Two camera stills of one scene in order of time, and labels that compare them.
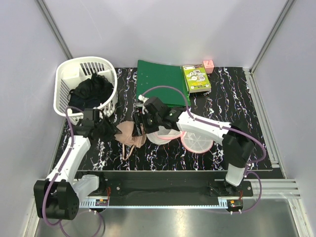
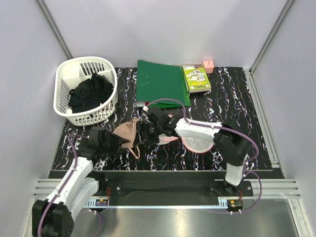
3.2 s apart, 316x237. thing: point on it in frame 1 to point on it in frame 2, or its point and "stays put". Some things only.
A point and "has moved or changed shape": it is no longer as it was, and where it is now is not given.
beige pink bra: [126, 138] has moved or changed shape
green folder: [150, 74] stays put
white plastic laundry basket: [70, 72] stays put
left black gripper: [110, 125] to [117, 141]
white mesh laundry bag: [163, 135] stays put
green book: [196, 78] stays put
